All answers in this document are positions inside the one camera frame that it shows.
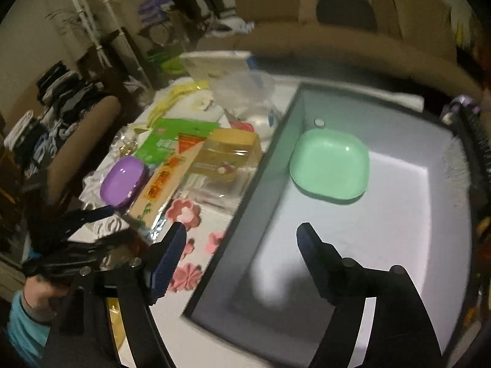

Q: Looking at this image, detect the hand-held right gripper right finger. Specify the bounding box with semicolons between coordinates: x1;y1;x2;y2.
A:
296;222;446;368

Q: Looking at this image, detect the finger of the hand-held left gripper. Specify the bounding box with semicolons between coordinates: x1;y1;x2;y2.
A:
67;229;135;267
65;204;116;234

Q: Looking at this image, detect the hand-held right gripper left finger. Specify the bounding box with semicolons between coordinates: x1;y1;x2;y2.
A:
46;221;188;368

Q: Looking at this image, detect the purple oval soap box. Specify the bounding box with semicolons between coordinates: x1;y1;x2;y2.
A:
99;155;149;208

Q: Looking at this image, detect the grey storage container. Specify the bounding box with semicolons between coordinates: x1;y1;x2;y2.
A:
181;81;474;359

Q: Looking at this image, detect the clear box with gold lid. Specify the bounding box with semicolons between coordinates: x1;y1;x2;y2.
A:
190;127;263;185

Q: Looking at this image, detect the person's left forearm blue sleeve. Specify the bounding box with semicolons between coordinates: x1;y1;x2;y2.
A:
7;290;52;366

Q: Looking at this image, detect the person's left hand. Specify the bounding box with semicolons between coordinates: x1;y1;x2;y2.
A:
21;274;70;324

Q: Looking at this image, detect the floral tablecloth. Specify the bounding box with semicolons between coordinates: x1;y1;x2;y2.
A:
69;80;300;307

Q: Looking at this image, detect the brown armchair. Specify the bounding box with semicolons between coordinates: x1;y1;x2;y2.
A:
46;94;125;204

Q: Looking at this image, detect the orange long packet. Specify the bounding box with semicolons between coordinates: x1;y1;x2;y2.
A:
126;132;210;231

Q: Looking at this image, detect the green square plate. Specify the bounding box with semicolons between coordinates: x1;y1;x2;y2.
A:
288;128;371;202

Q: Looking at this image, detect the green snack packet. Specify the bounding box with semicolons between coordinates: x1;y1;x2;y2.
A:
132;117;219;165

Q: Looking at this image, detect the pile of dark clothes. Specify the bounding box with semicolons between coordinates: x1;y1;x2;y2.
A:
4;59;108;173

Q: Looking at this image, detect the yellow packet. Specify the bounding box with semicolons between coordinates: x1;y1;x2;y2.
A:
148;80;210;123

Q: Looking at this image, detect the green plastic bag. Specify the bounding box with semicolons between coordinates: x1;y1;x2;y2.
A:
146;48;188;81

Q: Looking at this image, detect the clear plastic bag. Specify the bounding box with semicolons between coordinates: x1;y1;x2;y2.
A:
211;70;277;123

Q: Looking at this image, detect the white cardboard box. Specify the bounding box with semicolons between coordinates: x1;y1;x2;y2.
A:
180;51;256;85

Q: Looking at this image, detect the brown sofa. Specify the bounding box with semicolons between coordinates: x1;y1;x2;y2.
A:
199;0;480;96

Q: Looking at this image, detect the black cushion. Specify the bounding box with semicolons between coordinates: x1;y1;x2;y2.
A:
315;0;378;33

